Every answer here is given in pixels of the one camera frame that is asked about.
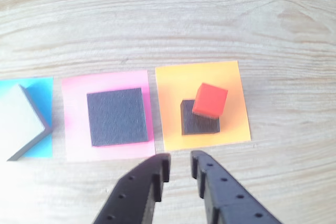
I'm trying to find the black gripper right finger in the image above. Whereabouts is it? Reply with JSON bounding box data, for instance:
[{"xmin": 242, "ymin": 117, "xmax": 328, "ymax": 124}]
[{"xmin": 190, "ymin": 150, "xmax": 285, "ymax": 224}]

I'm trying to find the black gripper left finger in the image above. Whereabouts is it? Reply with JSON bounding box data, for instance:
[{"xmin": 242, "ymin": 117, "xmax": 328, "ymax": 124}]
[{"xmin": 93, "ymin": 152, "xmax": 172, "ymax": 224}]

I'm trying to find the small dark grey cube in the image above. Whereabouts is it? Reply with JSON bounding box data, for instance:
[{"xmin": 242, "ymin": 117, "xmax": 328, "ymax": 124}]
[{"xmin": 180, "ymin": 99, "xmax": 221, "ymax": 136}]

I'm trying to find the small red cube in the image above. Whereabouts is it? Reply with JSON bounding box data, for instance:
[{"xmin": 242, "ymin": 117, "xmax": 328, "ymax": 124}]
[{"xmin": 192, "ymin": 82, "xmax": 228, "ymax": 119}]

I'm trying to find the large grey square block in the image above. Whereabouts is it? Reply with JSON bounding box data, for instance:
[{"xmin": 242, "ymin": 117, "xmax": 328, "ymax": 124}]
[{"xmin": 0, "ymin": 84, "xmax": 53, "ymax": 162}]

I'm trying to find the orange paper sheet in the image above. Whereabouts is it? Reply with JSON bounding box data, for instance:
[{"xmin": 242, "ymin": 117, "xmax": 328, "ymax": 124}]
[{"xmin": 154, "ymin": 60, "xmax": 252, "ymax": 152}]

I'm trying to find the medium black square block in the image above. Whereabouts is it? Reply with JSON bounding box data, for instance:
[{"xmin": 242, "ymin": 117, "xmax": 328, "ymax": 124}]
[{"xmin": 86, "ymin": 87, "xmax": 149, "ymax": 148}]

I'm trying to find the pink paper sheet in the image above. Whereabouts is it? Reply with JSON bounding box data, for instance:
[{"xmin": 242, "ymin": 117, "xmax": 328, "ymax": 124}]
[{"xmin": 61, "ymin": 69, "xmax": 158, "ymax": 163}]

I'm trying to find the blue paper sheet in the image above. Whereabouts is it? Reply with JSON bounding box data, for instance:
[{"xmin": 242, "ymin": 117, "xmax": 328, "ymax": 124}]
[{"xmin": 0, "ymin": 77, "xmax": 54, "ymax": 159}]

